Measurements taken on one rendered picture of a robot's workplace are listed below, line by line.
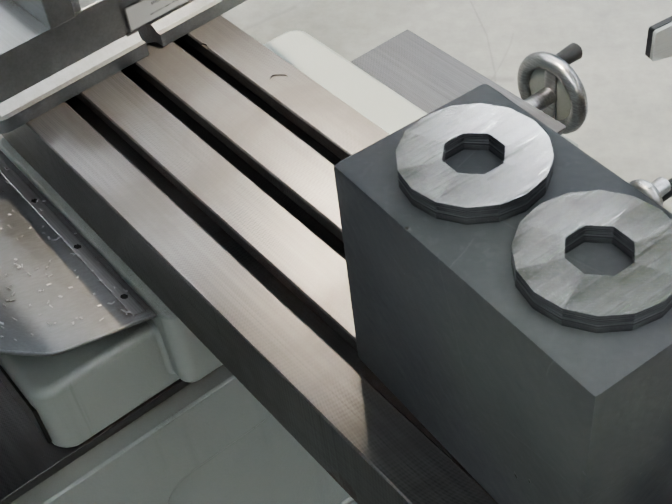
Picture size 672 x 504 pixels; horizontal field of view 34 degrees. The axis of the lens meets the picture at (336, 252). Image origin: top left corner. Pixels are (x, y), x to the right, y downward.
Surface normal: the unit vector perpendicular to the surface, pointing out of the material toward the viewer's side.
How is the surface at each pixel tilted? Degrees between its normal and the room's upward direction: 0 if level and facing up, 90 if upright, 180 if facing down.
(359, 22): 0
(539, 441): 90
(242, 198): 0
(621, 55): 0
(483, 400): 90
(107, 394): 90
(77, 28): 90
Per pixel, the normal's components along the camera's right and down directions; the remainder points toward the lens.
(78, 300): 0.12, -0.80
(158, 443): 0.62, 0.52
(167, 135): -0.10, -0.69
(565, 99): -0.77, 0.51
